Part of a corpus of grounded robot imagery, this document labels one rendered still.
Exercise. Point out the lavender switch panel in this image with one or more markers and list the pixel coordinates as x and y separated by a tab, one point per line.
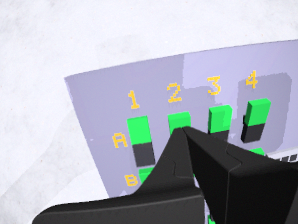
247	95

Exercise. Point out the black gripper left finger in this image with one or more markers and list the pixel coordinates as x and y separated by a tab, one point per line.
169	195

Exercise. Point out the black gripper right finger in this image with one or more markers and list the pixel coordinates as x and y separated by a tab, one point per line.
240	186

